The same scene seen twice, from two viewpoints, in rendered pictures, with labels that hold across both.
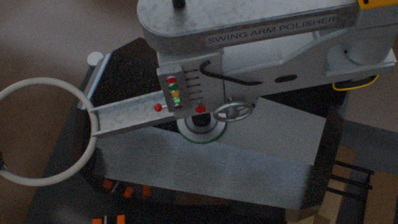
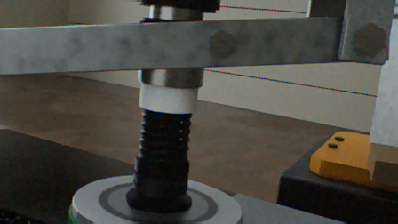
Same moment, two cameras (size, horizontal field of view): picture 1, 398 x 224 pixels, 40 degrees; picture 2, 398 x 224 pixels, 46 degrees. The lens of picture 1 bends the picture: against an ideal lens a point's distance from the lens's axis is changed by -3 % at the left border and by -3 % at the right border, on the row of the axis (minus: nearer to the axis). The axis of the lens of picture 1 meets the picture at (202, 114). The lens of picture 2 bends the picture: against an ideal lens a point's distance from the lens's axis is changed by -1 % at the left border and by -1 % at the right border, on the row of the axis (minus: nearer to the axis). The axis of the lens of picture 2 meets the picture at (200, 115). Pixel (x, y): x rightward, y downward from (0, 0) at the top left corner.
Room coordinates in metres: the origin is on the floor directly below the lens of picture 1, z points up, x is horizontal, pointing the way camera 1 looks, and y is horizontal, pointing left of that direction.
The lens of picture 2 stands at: (0.44, 0.00, 1.05)
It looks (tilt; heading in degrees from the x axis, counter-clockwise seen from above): 10 degrees down; 357
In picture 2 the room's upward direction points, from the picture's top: 6 degrees clockwise
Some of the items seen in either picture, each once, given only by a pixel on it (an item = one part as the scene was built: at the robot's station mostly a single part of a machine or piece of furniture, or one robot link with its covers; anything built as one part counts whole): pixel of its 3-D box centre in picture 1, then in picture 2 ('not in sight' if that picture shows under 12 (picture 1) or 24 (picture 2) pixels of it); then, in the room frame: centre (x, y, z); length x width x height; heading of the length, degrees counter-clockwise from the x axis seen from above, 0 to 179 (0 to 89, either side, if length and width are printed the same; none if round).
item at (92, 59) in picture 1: (97, 63); not in sight; (1.86, 0.58, 0.08); 0.10 x 0.10 x 0.13
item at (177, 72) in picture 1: (174, 89); not in sight; (0.90, 0.08, 1.35); 0.08 x 0.03 x 0.28; 90
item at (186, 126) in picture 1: (201, 119); (158, 205); (1.02, 0.01, 0.83); 0.21 x 0.21 x 0.01
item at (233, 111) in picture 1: (231, 103); not in sight; (0.90, -0.11, 1.18); 0.15 x 0.10 x 0.15; 90
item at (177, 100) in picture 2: not in sight; (169, 93); (1.02, 0.01, 0.97); 0.07 x 0.07 x 0.04
